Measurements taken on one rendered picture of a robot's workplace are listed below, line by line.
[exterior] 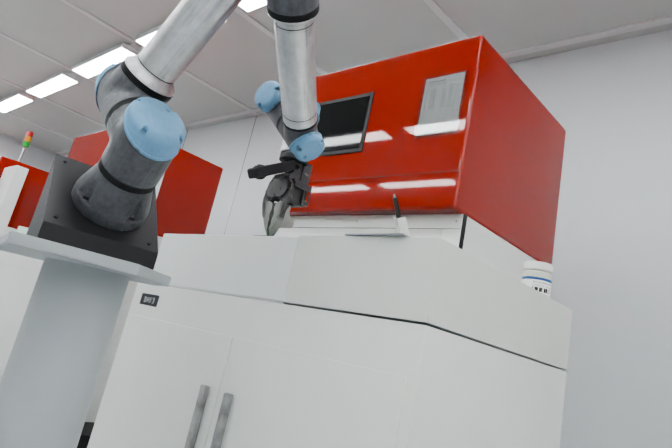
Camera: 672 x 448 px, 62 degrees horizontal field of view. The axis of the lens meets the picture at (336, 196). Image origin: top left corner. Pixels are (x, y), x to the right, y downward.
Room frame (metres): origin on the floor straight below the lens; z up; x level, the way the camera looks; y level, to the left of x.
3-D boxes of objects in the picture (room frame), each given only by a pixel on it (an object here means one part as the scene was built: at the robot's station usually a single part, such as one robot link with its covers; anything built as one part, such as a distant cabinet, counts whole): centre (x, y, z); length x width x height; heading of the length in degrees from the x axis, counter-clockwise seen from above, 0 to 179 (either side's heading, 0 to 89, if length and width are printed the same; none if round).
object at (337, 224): (1.90, -0.10, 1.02); 0.81 x 0.03 x 0.40; 45
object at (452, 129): (2.12, -0.33, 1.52); 0.81 x 0.75 x 0.60; 45
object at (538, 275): (1.36, -0.53, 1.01); 0.07 x 0.07 x 0.10
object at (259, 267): (1.39, 0.22, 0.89); 0.55 x 0.09 x 0.14; 45
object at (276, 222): (1.30, 0.11, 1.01); 0.06 x 0.03 x 0.09; 135
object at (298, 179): (1.32, 0.12, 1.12); 0.09 x 0.08 x 0.12; 135
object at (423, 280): (1.26, -0.29, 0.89); 0.62 x 0.35 x 0.14; 135
